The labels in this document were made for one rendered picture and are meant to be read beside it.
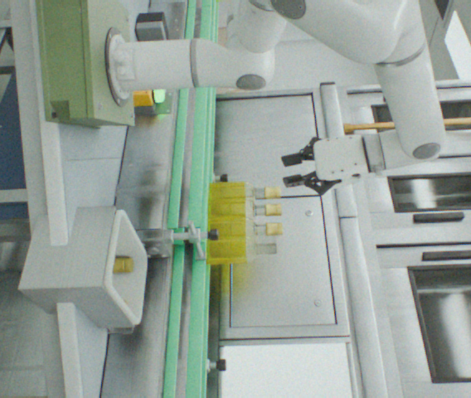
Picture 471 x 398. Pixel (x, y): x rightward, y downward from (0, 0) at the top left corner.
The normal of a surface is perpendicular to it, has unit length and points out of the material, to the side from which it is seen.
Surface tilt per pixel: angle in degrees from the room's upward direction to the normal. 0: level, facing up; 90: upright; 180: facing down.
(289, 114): 90
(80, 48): 90
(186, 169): 90
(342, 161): 105
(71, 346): 90
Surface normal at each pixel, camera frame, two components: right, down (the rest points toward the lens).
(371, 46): -0.19, 0.82
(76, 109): -0.06, 0.10
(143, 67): -0.04, 0.31
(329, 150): -0.40, -0.53
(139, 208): -0.08, -0.55
